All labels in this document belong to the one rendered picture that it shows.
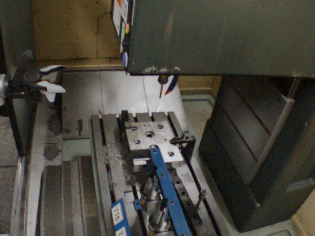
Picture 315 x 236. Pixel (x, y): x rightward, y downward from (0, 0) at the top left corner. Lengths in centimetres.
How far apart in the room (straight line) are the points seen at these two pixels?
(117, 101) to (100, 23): 57
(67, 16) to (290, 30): 153
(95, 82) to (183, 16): 154
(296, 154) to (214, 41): 66
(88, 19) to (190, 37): 140
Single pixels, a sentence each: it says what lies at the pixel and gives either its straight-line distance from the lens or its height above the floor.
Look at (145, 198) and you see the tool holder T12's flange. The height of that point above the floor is 122.
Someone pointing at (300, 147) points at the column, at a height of 127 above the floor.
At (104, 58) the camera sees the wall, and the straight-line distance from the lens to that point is 214.
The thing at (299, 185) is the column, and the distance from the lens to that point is 150.
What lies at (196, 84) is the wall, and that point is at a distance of 246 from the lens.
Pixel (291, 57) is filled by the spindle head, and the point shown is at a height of 164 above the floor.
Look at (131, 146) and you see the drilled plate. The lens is 132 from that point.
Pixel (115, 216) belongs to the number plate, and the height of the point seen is 93.
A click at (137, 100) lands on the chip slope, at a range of 206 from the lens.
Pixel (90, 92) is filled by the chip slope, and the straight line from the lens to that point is 206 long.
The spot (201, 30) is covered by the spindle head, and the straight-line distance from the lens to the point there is 67.
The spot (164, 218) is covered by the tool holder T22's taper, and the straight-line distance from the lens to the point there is 76.
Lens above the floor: 190
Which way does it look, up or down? 38 degrees down
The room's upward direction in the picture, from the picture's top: 9 degrees clockwise
